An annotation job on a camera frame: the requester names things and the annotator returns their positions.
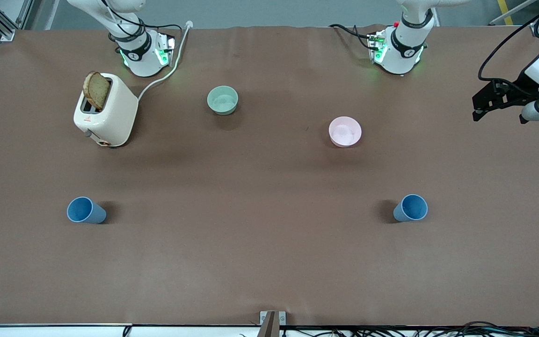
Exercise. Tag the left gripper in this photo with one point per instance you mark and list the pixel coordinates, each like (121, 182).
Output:
(516, 91)

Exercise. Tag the blue plastic cup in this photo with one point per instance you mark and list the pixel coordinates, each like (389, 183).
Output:
(82, 209)
(412, 208)

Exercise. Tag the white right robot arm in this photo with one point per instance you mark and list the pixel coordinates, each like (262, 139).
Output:
(141, 61)

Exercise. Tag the brown bread slice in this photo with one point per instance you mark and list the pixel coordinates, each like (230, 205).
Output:
(96, 91)

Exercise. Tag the cream white toaster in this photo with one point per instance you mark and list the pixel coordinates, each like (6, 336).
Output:
(115, 114)

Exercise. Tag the pink bowl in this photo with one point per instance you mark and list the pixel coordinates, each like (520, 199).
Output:
(345, 132)

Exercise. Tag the green bowl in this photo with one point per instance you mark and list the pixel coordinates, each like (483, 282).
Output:
(222, 100)

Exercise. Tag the metal table edge bracket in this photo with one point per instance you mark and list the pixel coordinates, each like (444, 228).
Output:
(273, 323)

